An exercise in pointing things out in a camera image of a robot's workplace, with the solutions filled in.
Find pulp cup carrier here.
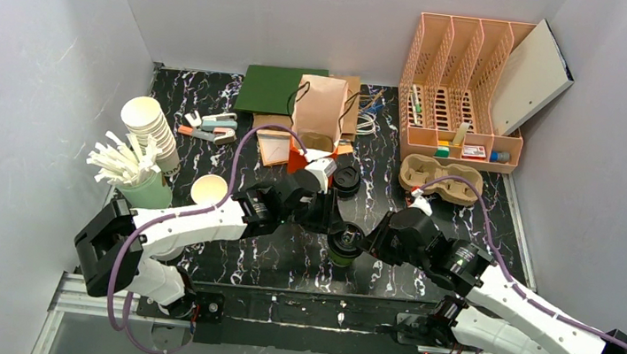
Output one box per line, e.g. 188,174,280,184
299,132,335,153

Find orange paper bag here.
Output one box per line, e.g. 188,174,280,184
286,74,348,173

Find single green paper cup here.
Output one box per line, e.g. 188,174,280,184
328,250,360,268

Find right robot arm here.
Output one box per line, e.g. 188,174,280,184
359,207,627,354

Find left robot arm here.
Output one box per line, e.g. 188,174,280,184
74,170,345,306

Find black cup lids stack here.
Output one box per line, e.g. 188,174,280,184
332,166,362,199

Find stack of pulp cup carriers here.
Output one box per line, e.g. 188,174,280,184
399,154,484,207

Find brown kraft paper bag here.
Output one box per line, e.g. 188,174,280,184
252,75,361,142

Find red small box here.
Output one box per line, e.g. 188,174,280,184
461,144,488,161

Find green paper bag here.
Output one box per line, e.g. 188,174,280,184
233,65,329,115

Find pink desk file organizer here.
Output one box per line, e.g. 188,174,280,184
398,12,534,174

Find green cup of straws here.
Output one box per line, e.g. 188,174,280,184
85,130,178,209

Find tall stack paper cups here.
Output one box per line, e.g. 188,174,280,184
120,96,180,177

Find white board panel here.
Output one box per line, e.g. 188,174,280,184
490,19,574,136

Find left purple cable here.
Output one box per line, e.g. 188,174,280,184
99,107,314,354

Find purple cable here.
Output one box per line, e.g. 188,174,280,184
99,107,314,354
387,169,627,354

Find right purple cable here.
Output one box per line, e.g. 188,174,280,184
387,169,627,354

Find metal base rail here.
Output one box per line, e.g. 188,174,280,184
32,273,487,354

